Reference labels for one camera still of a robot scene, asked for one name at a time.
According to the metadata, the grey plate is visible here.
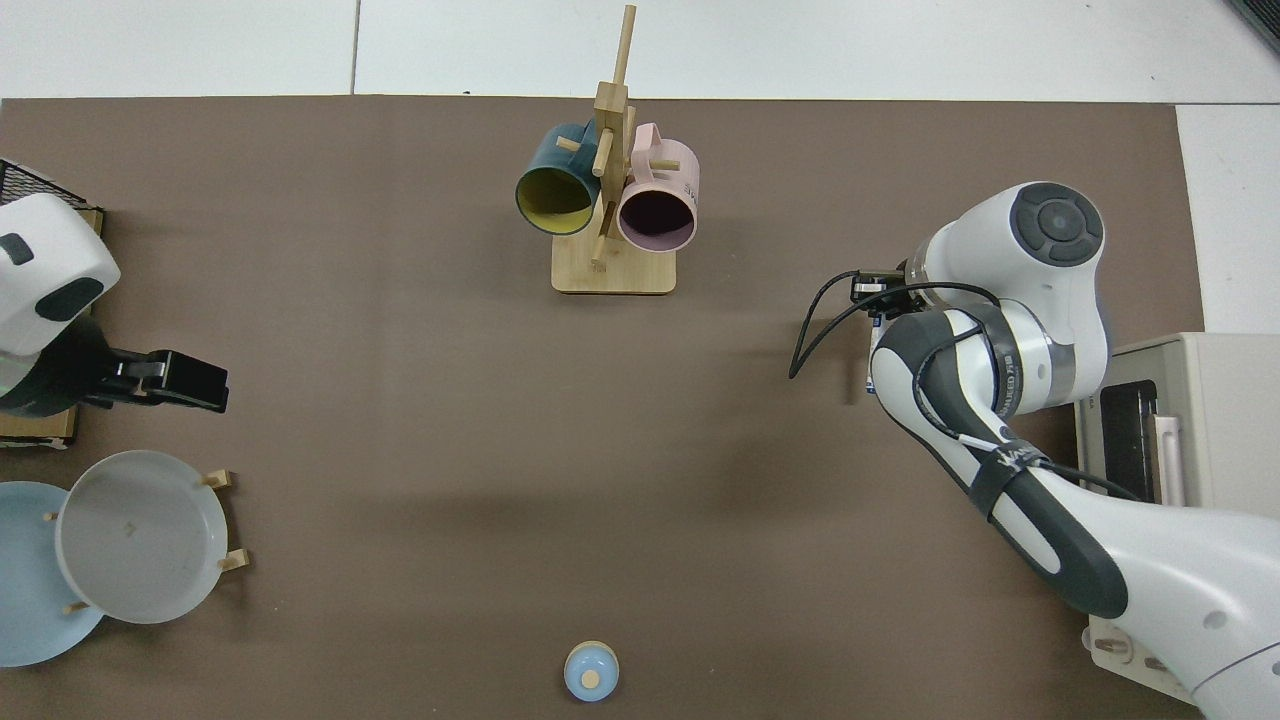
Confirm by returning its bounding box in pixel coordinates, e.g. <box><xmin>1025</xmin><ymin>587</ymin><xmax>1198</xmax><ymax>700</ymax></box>
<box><xmin>54</xmin><ymin>449</ymin><xmax>230</xmax><ymax>626</ymax></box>

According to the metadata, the wooden plate rack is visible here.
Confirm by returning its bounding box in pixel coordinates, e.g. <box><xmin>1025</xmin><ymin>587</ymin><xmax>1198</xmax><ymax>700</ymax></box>
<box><xmin>42</xmin><ymin>468</ymin><xmax>252</xmax><ymax>615</ymax></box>

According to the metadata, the light blue plate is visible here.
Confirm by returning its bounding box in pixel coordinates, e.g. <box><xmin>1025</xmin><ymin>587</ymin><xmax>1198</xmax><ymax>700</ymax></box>
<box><xmin>0</xmin><ymin>480</ymin><xmax>107</xmax><ymax>669</ymax></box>

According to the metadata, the brown table cloth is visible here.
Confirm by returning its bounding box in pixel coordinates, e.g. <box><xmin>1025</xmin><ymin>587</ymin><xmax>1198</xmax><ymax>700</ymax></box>
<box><xmin>0</xmin><ymin>95</ymin><xmax>1208</xmax><ymax>720</ymax></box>

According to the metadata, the pink mug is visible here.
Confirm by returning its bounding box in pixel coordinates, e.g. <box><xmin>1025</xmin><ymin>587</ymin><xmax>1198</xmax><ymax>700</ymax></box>
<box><xmin>615</xmin><ymin>122</ymin><xmax>702</xmax><ymax>255</ymax></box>

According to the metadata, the wooden mug stand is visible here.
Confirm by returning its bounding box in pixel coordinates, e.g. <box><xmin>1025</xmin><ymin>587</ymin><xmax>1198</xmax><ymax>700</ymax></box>
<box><xmin>551</xmin><ymin>4</ymin><xmax>679</xmax><ymax>296</ymax></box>

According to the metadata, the dark teal mug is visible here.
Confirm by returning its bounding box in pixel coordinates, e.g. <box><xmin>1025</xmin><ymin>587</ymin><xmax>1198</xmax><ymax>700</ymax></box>
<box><xmin>514</xmin><ymin>121</ymin><xmax>602</xmax><ymax>238</ymax></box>

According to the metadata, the pale toaster oven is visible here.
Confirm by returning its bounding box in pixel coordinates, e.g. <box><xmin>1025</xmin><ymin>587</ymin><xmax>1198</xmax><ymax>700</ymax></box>
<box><xmin>1075</xmin><ymin>332</ymin><xmax>1280</xmax><ymax>703</ymax></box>

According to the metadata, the small blue round thing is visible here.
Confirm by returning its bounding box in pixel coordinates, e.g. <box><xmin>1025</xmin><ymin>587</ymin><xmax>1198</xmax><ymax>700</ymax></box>
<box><xmin>563</xmin><ymin>640</ymin><xmax>621</xmax><ymax>704</ymax></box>

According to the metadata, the wire basket with wooden floor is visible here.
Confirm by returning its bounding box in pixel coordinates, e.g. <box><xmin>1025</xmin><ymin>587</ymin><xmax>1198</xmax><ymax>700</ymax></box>
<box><xmin>0</xmin><ymin>157</ymin><xmax>106</xmax><ymax>449</ymax></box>

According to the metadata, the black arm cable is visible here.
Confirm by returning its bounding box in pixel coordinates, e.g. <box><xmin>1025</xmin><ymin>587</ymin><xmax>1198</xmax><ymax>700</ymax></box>
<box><xmin>787</xmin><ymin>268</ymin><xmax>1146</xmax><ymax>501</ymax></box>

